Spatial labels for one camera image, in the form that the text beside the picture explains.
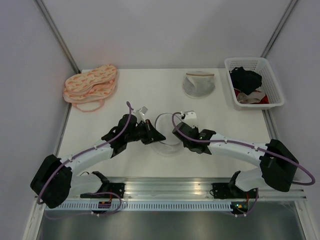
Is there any beige bra in basket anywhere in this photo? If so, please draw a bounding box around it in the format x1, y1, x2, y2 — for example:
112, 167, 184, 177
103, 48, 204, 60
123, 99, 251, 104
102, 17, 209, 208
236, 91, 266, 104

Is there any black garment in basket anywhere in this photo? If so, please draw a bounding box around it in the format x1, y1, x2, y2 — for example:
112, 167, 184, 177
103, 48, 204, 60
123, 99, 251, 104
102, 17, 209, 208
229, 66, 262, 95

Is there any beige-trim mesh laundry bag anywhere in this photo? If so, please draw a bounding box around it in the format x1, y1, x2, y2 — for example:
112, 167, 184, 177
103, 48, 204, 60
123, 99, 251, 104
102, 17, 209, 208
182, 71, 215, 99

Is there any right aluminium corner post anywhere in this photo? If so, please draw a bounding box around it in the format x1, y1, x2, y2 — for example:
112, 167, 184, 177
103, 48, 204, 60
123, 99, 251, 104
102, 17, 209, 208
260, 0, 300, 58

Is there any left aluminium corner post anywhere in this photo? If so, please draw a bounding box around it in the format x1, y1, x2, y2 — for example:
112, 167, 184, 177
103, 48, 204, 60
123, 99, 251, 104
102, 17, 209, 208
34, 0, 81, 74

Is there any white slotted cable duct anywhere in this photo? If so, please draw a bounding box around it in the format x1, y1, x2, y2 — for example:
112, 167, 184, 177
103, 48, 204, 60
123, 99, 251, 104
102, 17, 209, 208
55, 200, 232, 212

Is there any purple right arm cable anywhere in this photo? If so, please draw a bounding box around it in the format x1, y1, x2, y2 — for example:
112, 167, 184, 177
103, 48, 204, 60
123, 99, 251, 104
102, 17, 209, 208
171, 111, 316, 217

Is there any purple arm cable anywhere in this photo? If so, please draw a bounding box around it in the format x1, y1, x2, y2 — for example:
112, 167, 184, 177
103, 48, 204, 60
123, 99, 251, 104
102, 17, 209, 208
37, 101, 133, 220
171, 111, 316, 217

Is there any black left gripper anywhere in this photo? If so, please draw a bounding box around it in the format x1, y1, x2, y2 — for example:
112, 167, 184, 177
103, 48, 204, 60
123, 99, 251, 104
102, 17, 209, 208
125, 119, 166, 145

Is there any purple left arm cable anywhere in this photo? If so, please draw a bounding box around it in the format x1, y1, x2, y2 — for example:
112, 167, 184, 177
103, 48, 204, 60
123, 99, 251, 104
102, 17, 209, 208
37, 101, 133, 220

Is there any white plastic basket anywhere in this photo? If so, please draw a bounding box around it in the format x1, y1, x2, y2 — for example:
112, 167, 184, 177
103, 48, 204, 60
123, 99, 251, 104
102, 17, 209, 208
224, 57, 285, 110

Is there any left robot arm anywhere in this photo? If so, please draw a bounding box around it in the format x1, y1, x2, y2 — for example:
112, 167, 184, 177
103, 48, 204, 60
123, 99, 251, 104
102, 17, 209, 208
30, 114, 166, 209

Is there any pink patterned laundry bag stack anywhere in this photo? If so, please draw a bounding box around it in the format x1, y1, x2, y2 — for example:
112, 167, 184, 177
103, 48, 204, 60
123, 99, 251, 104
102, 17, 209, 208
63, 64, 118, 113

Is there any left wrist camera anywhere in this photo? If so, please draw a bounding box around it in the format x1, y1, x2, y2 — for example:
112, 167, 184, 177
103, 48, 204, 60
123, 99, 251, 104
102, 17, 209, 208
134, 106, 148, 121

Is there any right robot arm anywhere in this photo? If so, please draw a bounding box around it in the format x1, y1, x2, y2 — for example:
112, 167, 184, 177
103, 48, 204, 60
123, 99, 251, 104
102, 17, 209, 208
172, 122, 299, 198

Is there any aluminium corner post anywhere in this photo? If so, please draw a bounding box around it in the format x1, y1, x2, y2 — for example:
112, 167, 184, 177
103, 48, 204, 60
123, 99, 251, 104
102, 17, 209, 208
260, 0, 300, 58
34, 0, 81, 74

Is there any aluminium rail table edge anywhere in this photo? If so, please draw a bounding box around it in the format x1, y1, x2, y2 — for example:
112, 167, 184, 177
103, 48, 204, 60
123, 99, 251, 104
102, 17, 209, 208
34, 176, 308, 201

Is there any red garment in basket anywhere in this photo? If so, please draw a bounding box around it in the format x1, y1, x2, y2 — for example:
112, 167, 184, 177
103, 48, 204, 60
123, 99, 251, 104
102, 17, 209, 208
234, 88, 269, 104

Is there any blue-zipper white mesh laundry bag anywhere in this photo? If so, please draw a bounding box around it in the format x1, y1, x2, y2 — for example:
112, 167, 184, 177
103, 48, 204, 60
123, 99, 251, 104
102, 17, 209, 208
151, 113, 183, 157

